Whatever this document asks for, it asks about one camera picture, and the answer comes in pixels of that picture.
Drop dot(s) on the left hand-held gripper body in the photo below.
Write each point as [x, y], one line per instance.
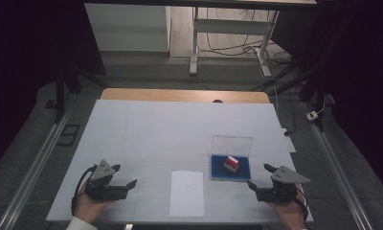
[101, 172]

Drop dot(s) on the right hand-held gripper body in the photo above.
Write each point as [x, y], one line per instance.
[287, 176]

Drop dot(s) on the red stamp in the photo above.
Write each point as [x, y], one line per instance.
[231, 163]

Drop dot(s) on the blue ink pad box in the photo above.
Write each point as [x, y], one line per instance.
[218, 172]

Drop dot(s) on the white paper sheet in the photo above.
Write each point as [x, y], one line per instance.
[186, 198]

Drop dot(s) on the person's right hand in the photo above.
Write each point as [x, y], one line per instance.
[291, 214]

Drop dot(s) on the person's left hand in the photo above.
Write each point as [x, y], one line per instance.
[87, 207]

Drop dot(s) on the white table cover board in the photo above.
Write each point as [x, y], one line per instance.
[154, 134]

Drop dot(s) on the small white adapter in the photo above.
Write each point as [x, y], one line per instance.
[312, 115]

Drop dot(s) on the small black knob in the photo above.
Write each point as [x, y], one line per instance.
[217, 101]

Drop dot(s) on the black metal stand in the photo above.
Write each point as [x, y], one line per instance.
[60, 96]
[319, 96]

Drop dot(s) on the dark curtain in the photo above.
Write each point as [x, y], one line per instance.
[20, 64]
[362, 80]

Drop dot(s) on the white cabinet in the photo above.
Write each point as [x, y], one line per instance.
[125, 28]

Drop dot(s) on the small metal bracket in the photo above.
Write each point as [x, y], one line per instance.
[128, 227]

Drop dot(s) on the black floor frame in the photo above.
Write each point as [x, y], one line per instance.
[68, 134]

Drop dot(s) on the aluminium rail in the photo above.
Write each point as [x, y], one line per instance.
[30, 174]
[338, 174]

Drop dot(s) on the white desk frame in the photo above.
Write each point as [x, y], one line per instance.
[231, 27]

